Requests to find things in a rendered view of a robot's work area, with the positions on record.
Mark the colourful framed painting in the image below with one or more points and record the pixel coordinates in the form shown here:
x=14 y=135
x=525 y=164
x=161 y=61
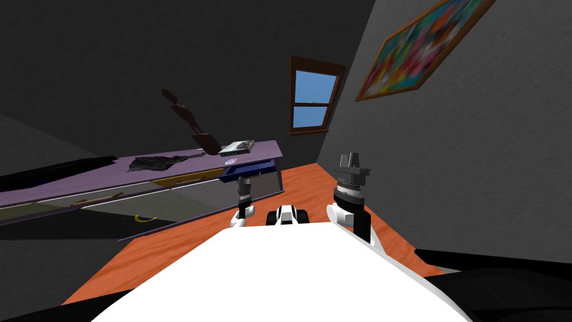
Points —
x=415 y=49

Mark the dark grey cloth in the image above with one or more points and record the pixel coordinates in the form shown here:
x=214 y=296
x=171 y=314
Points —
x=154 y=162

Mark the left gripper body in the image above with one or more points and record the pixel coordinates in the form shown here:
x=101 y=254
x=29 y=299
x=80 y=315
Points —
x=244 y=183

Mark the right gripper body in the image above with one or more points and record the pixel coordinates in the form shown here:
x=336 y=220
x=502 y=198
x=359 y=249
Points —
x=351 y=175

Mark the dark brown statue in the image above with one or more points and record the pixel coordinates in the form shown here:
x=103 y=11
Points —
x=187 y=118

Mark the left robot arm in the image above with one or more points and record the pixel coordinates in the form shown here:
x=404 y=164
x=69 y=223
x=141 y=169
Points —
x=242 y=210

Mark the purple dresser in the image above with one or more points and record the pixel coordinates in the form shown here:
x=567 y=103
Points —
x=89 y=179

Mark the grey book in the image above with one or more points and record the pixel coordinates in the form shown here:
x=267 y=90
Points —
x=237 y=147

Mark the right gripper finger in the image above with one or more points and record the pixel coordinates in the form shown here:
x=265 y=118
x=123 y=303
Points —
x=355 y=159
x=344 y=160

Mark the orange drawer front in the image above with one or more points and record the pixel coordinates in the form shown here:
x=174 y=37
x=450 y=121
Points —
x=187 y=178

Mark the yellow banana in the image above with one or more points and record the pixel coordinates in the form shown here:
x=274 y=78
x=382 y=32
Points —
x=144 y=219

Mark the blue drawer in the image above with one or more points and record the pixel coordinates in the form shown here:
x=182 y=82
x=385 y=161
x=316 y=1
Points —
x=250 y=169

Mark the small white round disc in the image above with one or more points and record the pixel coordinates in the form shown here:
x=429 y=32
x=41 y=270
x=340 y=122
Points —
x=231 y=161

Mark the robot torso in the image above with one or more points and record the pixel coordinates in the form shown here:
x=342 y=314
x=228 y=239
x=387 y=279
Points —
x=268 y=273

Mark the brown framed window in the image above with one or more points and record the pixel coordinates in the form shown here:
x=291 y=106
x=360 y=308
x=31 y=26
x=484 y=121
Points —
x=313 y=96

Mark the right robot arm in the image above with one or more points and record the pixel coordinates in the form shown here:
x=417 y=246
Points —
x=346 y=214

